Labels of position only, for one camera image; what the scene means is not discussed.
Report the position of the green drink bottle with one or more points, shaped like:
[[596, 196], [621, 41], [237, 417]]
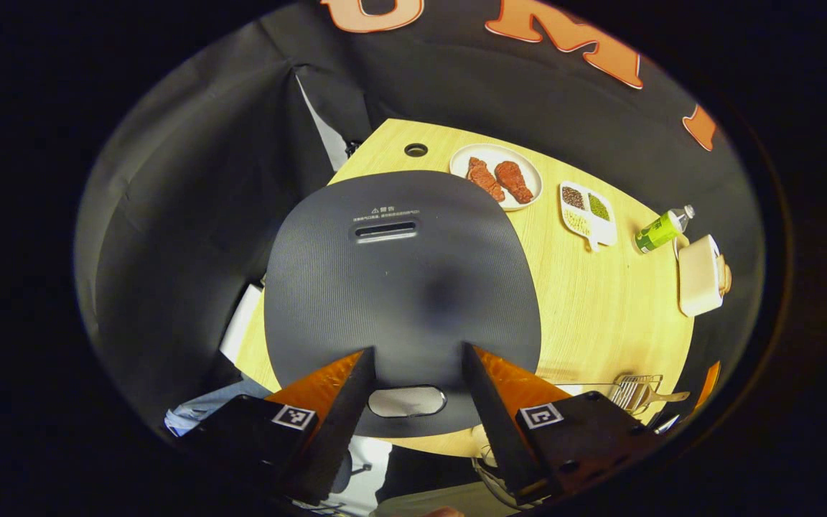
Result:
[[659, 231]]

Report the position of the white box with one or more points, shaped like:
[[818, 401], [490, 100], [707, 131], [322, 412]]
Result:
[[241, 323]]

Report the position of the red meat piece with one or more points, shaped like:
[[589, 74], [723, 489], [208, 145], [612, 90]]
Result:
[[514, 181], [484, 179]]

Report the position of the white toaster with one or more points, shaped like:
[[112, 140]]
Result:
[[697, 276]]

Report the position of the blue denim cloth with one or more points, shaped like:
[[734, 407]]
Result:
[[202, 411]]

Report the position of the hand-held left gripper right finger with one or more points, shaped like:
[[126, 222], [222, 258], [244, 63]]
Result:
[[492, 424]]

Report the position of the white round plate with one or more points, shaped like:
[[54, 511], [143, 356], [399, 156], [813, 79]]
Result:
[[528, 176]]

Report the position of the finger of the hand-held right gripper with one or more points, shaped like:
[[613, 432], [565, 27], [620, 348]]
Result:
[[708, 384]]

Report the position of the dark grey rice cooker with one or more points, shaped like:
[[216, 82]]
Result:
[[399, 287]]

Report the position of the toast bread slices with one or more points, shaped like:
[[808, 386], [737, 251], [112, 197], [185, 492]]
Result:
[[724, 276]]

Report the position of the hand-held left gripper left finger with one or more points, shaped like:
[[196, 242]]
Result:
[[342, 431]]

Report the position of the clear glass bowl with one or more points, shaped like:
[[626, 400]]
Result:
[[484, 459]]

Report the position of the white divided grain dish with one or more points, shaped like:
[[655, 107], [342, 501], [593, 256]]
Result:
[[604, 226]]

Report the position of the black backdrop cloth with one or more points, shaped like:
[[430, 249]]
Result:
[[184, 215]]

